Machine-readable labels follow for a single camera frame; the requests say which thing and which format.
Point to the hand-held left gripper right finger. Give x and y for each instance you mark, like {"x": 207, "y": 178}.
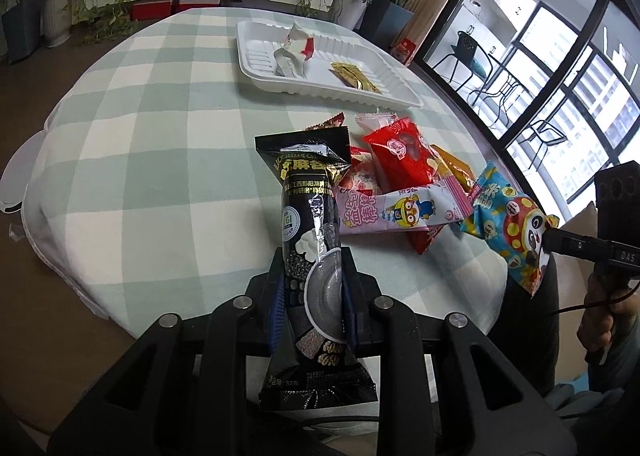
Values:
{"x": 351, "y": 331}

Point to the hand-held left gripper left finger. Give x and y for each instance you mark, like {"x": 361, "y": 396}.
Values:
{"x": 275, "y": 321}

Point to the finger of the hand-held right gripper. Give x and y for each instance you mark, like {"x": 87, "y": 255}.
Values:
{"x": 575, "y": 245}

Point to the blue cartoon snack packet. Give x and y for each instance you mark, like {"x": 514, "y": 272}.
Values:
{"x": 505, "y": 231}

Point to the black snack packet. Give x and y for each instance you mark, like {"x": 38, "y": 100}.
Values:
{"x": 310, "y": 216}

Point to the pink cartoon snack packet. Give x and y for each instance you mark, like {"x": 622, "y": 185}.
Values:
{"x": 390, "y": 211}

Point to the orange yellow snack packet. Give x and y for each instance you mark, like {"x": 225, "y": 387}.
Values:
{"x": 457, "y": 168}

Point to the red white snack packet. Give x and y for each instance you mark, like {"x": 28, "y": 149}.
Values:
{"x": 301, "y": 40}
{"x": 360, "y": 181}

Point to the white pink-edged snack packet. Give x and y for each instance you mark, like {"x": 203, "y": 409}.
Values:
{"x": 372, "y": 121}

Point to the gold snack packet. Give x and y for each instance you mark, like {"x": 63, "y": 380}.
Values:
{"x": 356, "y": 78}

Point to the silver white snack packet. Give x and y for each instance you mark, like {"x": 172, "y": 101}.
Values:
{"x": 287, "y": 63}

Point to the white plastic tray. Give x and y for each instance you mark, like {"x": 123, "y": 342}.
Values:
{"x": 260, "y": 43}

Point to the person's right forearm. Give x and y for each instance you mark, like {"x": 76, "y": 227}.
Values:
{"x": 625, "y": 351}

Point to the person's right hand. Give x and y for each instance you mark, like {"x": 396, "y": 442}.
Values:
{"x": 595, "y": 321}

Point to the black balcony chair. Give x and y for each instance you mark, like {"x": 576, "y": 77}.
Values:
{"x": 542, "y": 138}

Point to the black balcony table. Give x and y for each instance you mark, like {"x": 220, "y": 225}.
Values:
{"x": 505, "y": 86}

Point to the green white checked tablecloth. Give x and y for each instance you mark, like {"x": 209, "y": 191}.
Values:
{"x": 150, "y": 161}

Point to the black chair with teal cushion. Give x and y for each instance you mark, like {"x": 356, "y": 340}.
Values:
{"x": 467, "y": 56}

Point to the red bag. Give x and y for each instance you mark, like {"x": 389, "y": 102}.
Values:
{"x": 404, "y": 52}

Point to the white round stool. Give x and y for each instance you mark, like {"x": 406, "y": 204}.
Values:
{"x": 15, "y": 181}

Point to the red storage box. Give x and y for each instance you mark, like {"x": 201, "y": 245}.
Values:
{"x": 199, "y": 5}
{"x": 151, "y": 11}

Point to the plant in ribbed white pot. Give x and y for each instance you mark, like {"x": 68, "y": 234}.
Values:
{"x": 56, "y": 18}

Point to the black sliding door frame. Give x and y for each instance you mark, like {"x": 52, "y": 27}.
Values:
{"x": 575, "y": 81}

